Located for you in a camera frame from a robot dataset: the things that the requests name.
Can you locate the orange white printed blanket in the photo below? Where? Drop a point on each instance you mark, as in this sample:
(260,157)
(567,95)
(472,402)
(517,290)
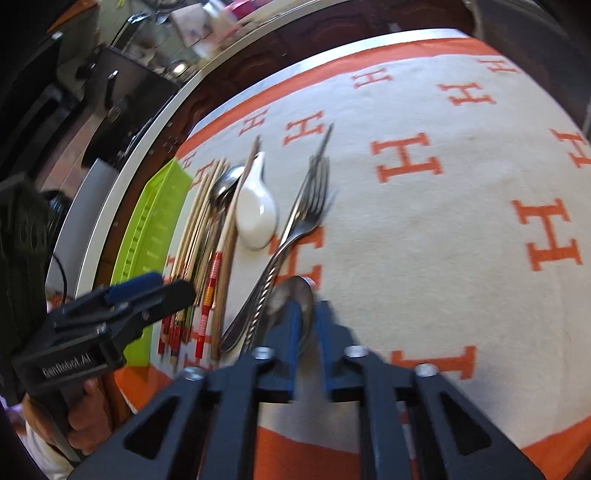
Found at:
(438,221)

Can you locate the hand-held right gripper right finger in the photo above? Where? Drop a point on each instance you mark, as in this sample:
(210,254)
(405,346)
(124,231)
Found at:
(330,355)

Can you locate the person's left forearm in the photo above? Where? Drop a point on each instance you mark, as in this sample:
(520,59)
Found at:
(41,450)

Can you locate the white patterned table cover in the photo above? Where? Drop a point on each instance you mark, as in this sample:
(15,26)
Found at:
(277,76)

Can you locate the large metal spoon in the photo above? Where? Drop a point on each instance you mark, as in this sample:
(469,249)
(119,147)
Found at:
(288,293)

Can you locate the person's left hand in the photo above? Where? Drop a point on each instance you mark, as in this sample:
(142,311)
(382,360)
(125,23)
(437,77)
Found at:
(90,410)

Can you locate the green plastic utensil tray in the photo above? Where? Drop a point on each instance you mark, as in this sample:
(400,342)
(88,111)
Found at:
(152,221)

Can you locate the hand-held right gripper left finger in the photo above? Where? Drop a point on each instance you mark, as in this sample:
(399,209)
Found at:
(286,350)

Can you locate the white ceramic spoon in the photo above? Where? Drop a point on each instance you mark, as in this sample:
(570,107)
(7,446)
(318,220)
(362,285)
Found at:
(254,217)

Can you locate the small metal spoon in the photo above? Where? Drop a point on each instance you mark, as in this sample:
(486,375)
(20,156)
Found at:
(226,184)

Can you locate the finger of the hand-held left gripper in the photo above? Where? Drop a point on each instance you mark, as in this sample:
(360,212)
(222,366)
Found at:
(171,295)
(134,285)

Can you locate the bundle of chopsticks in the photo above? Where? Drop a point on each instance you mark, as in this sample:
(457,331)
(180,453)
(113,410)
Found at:
(198,221)

